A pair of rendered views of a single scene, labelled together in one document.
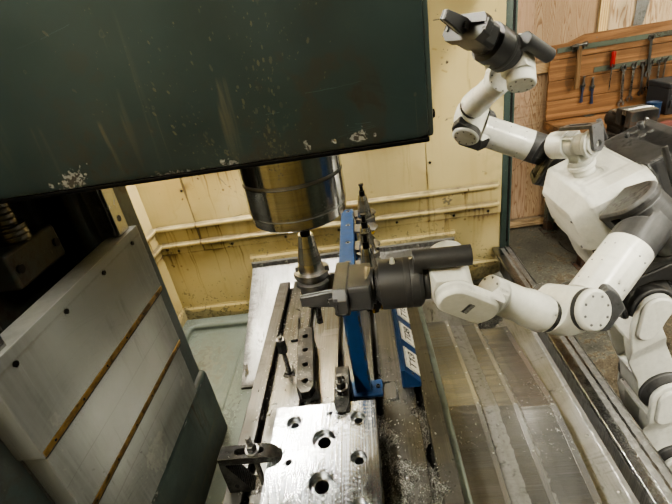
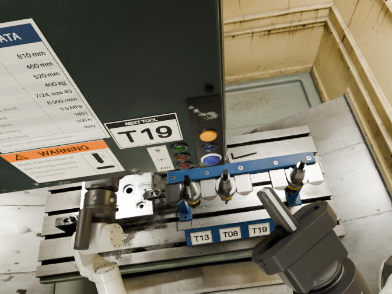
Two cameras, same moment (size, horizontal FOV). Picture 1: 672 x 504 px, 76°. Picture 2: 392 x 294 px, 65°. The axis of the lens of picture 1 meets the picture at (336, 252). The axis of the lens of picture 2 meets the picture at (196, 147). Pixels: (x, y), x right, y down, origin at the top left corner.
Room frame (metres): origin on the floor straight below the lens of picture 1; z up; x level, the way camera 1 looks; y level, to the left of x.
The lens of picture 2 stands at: (0.91, -0.43, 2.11)
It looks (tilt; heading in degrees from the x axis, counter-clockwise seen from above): 60 degrees down; 88
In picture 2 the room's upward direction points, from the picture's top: 11 degrees counter-clockwise
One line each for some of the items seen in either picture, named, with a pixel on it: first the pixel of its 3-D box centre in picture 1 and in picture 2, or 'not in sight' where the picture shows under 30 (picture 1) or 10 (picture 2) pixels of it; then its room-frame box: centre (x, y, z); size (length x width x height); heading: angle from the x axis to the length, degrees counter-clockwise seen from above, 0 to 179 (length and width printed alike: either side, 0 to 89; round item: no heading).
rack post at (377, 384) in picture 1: (356, 346); (179, 196); (0.83, -0.01, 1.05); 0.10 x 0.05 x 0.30; 84
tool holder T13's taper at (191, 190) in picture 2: (367, 259); (189, 186); (0.88, -0.07, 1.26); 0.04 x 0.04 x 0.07
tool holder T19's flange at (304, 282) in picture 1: (312, 275); not in sight; (0.66, 0.05, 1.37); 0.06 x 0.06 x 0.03
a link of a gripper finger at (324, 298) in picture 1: (317, 300); not in sight; (0.62, 0.05, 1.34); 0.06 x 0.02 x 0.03; 81
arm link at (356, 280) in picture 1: (370, 284); (101, 188); (0.64, -0.05, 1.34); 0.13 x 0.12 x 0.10; 171
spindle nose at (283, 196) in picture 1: (293, 178); not in sight; (0.67, 0.05, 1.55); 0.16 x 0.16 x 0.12
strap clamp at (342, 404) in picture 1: (343, 396); (160, 195); (0.75, 0.04, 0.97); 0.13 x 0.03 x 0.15; 174
